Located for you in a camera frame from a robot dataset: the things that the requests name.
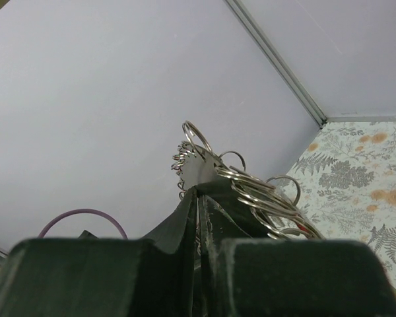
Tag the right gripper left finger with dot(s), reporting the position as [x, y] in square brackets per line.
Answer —
[151, 276]

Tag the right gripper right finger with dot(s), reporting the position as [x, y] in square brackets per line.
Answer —
[246, 273]

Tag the round metal key ring disc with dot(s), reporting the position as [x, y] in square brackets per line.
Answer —
[267, 204]

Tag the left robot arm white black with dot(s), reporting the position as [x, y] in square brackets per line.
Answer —
[87, 235]

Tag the left aluminium frame post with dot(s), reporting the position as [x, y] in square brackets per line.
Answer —
[270, 52]

